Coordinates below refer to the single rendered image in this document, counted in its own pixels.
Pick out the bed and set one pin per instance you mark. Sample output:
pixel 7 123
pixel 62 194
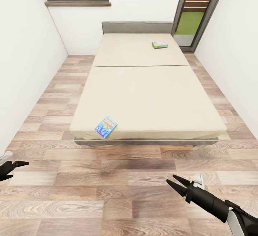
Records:
pixel 151 93

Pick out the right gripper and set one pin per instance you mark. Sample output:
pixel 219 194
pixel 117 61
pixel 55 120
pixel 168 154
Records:
pixel 202 198

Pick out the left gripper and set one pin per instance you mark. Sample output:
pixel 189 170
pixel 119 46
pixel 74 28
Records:
pixel 8 167

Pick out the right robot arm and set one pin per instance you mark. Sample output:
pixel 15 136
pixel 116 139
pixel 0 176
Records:
pixel 241 221

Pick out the board game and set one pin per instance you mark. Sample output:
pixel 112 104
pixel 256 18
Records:
pixel 160 44
pixel 106 127

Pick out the door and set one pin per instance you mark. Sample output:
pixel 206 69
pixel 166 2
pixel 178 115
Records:
pixel 191 19

